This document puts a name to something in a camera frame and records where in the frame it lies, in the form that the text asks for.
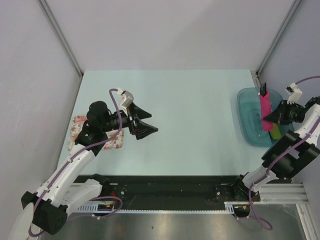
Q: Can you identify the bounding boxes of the white cable duct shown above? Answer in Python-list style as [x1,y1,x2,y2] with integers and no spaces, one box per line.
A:
[74,203,99,214]

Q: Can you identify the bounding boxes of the aluminium frame rail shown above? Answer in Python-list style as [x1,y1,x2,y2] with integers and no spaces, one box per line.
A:
[257,183,309,205]

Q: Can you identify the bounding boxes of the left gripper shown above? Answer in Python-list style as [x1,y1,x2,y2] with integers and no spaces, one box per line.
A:
[101,102,158,140]

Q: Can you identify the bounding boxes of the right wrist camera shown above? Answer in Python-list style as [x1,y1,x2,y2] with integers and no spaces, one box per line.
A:
[286,83,303,105]

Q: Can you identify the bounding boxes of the pink paper napkin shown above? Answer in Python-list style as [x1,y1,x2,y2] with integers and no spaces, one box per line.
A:
[259,90,274,132]

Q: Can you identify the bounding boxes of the teal plastic bin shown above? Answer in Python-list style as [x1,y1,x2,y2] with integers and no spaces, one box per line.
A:
[236,86,296,148]

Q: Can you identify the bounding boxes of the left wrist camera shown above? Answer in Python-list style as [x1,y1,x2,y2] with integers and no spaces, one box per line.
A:
[118,88,134,115]

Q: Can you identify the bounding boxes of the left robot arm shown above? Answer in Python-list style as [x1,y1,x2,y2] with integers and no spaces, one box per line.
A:
[21,101,159,235]

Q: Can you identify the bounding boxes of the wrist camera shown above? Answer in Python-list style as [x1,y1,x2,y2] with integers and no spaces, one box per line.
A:
[118,88,134,115]
[286,83,303,105]

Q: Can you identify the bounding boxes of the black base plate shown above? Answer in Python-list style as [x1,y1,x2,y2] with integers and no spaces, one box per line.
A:
[72,174,293,211]

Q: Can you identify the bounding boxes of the floral tray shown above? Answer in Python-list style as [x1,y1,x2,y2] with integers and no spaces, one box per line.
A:
[66,115,125,151]

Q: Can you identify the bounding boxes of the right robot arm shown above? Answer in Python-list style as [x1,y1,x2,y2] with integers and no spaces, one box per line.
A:
[230,96,320,201]

